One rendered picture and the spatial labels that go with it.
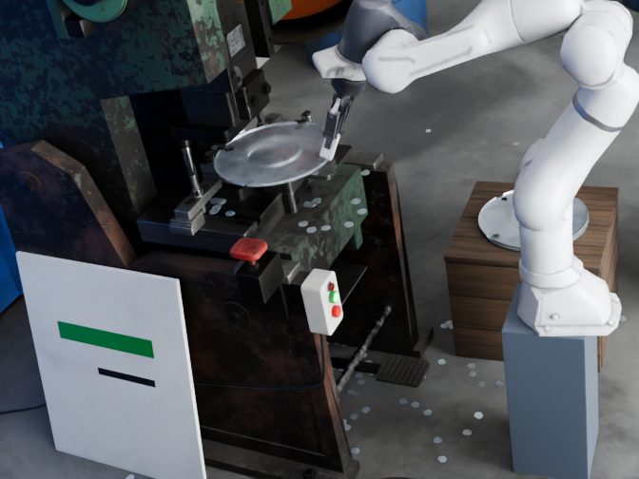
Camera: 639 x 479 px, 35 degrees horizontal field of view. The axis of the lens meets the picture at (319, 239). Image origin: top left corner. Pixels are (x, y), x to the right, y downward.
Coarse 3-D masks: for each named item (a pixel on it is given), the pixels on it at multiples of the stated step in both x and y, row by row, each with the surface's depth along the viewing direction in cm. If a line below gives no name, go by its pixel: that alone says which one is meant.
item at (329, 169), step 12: (336, 156) 232; (348, 156) 232; (324, 168) 228; (336, 168) 227; (300, 180) 239; (324, 180) 226; (276, 192) 237; (288, 192) 235; (300, 192) 239; (288, 204) 238; (300, 204) 240
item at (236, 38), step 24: (240, 0) 222; (240, 24) 224; (240, 48) 225; (240, 72) 225; (192, 96) 228; (216, 96) 225; (240, 96) 225; (264, 96) 232; (192, 120) 232; (216, 120) 229; (240, 120) 229
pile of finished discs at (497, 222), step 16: (512, 192) 284; (496, 208) 279; (512, 208) 277; (576, 208) 272; (480, 224) 273; (496, 224) 272; (512, 224) 271; (576, 224) 266; (496, 240) 265; (512, 240) 265
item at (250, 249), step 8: (240, 240) 212; (248, 240) 212; (256, 240) 211; (232, 248) 210; (240, 248) 210; (248, 248) 209; (256, 248) 209; (264, 248) 210; (232, 256) 210; (240, 256) 209; (248, 256) 208; (256, 256) 208; (248, 264) 212
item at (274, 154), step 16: (256, 128) 248; (272, 128) 248; (288, 128) 246; (304, 128) 245; (320, 128) 243; (240, 144) 244; (256, 144) 242; (272, 144) 240; (288, 144) 238; (304, 144) 238; (320, 144) 237; (224, 160) 238; (240, 160) 237; (256, 160) 235; (272, 160) 233; (288, 160) 232; (304, 160) 232; (224, 176) 232; (240, 176) 231; (256, 176) 230; (272, 176) 228; (288, 176) 227; (304, 176) 226
